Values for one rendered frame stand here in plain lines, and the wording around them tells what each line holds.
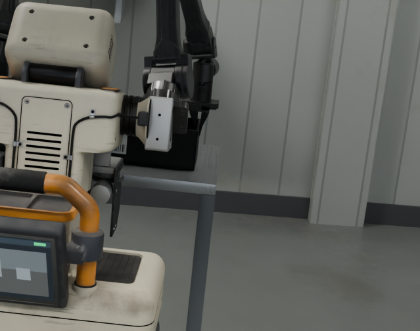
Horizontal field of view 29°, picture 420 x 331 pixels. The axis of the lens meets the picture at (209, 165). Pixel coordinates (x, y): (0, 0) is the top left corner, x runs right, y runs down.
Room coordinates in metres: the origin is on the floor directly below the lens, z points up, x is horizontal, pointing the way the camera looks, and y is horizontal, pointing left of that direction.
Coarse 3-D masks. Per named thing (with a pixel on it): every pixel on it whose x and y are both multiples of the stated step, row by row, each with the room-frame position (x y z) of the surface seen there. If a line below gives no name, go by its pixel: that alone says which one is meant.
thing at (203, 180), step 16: (208, 160) 2.30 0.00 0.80; (128, 176) 2.05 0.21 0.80; (144, 176) 2.06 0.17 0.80; (160, 176) 2.07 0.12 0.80; (176, 176) 2.09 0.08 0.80; (192, 176) 2.11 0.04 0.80; (208, 176) 2.12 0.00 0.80; (192, 192) 2.05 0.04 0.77; (208, 192) 2.05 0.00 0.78; (208, 208) 2.05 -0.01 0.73; (208, 224) 2.05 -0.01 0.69; (208, 240) 2.05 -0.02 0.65; (208, 256) 2.05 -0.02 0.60; (192, 272) 2.05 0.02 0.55; (192, 288) 2.05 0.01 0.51; (192, 304) 2.05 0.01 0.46; (192, 320) 2.05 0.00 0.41
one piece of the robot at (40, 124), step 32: (0, 96) 1.60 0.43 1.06; (32, 96) 1.61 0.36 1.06; (64, 96) 1.61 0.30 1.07; (96, 96) 1.61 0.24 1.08; (128, 96) 1.72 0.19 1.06; (0, 128) 1.60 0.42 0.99; (32, 128) 1.60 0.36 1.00; (64, 128) 1.60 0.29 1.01; (96, 128) 1.60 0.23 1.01; (128, 128) 1.68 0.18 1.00; (32, 160) 1.59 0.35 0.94; (64, 160) 1.59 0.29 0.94
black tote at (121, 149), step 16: (192, 128) 2.33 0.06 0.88; (0, 144) 2.17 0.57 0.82; (128, 144) 2.17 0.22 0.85; (176, 144) 2.16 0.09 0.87; (192, 144) 2.16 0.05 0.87; (128, 160) 2.17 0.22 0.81; (144, 160) 2.17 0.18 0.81; (160, 160) 2.17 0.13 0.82; (176, 160) 2.16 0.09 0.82; (192, 160) 2.16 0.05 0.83
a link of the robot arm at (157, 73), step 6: (156, 66) 1.83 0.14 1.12; (162, 66) 1.82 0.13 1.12; (168, 66) 1.82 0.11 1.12; (174, 66) 1.81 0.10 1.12; (156, 72) 1.81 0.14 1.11; (162, 72) 1.80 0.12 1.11; (168, 72) 1.79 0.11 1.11; (150, 78) 1.78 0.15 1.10; (156, 78) 1.78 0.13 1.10; (162, 78) 1.78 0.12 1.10; (168, 78) 1.77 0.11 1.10; (150, 84) 1.77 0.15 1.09
